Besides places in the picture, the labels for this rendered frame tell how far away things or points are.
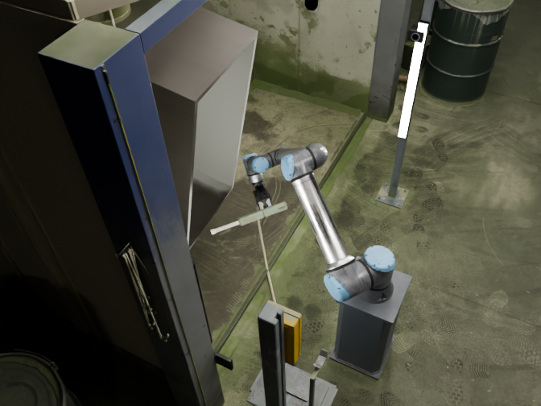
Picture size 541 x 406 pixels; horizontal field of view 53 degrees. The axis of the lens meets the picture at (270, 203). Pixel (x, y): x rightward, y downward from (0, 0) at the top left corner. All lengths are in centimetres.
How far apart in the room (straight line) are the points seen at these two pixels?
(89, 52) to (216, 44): 125
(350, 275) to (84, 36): 161
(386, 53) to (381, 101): 45
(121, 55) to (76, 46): 12
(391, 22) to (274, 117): 125
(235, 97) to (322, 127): 171
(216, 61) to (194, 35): 20
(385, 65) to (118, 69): 328
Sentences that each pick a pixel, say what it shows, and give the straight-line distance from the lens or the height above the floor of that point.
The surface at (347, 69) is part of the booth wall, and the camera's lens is 464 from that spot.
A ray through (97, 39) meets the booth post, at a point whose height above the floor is 229.
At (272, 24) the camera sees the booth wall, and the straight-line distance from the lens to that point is 475.
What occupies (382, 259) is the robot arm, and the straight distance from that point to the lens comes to 264.
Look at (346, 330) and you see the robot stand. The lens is 303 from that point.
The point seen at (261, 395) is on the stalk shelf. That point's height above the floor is 79.
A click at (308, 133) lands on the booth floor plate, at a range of 458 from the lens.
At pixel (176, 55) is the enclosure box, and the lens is 253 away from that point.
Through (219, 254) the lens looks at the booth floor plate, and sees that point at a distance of 374.
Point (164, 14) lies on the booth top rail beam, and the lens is 155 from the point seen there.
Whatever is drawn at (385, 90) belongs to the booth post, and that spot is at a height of 32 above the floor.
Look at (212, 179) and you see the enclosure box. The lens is 359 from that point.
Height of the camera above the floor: 300
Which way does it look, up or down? 48 degrees down
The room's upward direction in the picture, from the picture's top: 3 degrees counter-clockwise
